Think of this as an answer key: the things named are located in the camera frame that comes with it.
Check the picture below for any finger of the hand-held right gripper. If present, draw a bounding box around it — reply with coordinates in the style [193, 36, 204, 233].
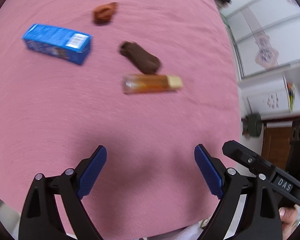
[222, 140, 278, 180]

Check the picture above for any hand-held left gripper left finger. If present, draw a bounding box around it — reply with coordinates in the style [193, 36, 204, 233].
[18, 145, 107, 240]

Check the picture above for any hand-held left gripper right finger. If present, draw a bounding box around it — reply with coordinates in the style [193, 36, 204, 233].
[194, 144, 283, 240]

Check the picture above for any person's right hand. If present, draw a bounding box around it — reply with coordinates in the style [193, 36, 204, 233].
[279, 204, 300, 228]

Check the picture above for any brown wooden door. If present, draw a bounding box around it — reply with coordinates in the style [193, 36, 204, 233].
[261, 126, 294, 166]

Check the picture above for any white low cabinet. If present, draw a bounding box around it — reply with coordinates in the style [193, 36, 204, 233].
[237, 61, 300, 121]

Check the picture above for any colourful toy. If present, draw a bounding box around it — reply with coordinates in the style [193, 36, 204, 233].
[286, 76, 297, 112]

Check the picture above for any amber glass bottle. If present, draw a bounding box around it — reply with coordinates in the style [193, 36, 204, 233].
[122, 73, 183, 95]

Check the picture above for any white sliding wardrobe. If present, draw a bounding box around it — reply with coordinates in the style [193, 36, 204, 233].
[224, 0, 300, 81]

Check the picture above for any blue cardboard box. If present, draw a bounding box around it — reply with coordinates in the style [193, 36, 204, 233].
[21, 24, 93, 66]

